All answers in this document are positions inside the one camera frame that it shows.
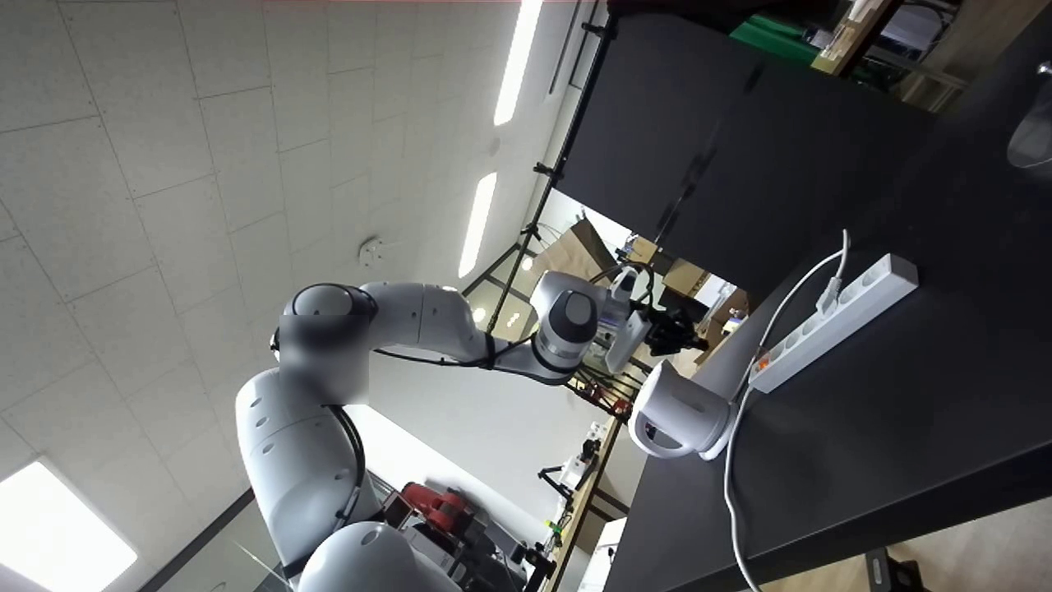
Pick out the black backdrop panel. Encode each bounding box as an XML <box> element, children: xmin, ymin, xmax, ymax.
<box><xmin>552</xmin><ymin>9</ymin><xmax>991</xmax><ymax>300</ymax></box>

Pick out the white plug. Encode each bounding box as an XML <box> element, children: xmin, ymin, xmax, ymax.
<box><xmin>819</xmin><ymin>267</ymin><xmax>851</xmax><ymax>315</ymax></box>

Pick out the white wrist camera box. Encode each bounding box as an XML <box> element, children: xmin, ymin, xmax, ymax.
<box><xmin>604</xmin><ymin>310</ymin><xmax>651</xmax><ymax>374</ymax></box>

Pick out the white extension power strip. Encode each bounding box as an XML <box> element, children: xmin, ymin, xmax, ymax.
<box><xmin>749</xmin><ymin>249</ymin><xmax>921</xmax><ymax>397</ymax></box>

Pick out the black tripod stand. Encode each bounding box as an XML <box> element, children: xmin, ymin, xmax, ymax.
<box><xmin>465</xmin><ymin>160</ymin><xmax>568</xmax><ymax>331</ymax></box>

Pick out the long ceiling light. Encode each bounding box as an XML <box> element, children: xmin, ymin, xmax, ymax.
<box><xmin>490</xmin><ymin>0</ymin><xmax>550</xmax><ymax>131</ymax></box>
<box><xmin>453</xmin><ymin>167</ymin><xmax>503</xmax><ymax>280</ymax></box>

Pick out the red machine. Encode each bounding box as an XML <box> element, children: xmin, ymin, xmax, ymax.
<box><xmin>394</xmin><ymin>479</ymin><xmax>478</xmax><ymax>540</ymax></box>

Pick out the white power cable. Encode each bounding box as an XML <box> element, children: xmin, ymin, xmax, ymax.
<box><xmin>717</xmin><ymin>228</ymin><xmax>856</xmax><ymax>592</ymax></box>

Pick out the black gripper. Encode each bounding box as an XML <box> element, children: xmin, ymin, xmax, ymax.
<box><xmin>631</xmin><ymin>294</ymin><xmax>682</xmax><ymax>356</ymax></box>

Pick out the green cloth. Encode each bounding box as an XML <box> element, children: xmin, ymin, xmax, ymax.
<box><xmin>730</xmin><ymin>9</ymin><xmax>819</xmax><ymax>64</ymax></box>

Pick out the grey rounded object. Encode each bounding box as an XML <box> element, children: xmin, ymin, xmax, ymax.
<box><xmin>1002</xmin><ymin>61</ymin><xmax>1052</xmax><ymax>173</ymax></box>

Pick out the brown paper bag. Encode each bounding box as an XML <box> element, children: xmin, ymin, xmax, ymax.
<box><xmin>532</xmin><ymin>214</ymin><xmax>617</xmax><ymax>283</ymax></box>

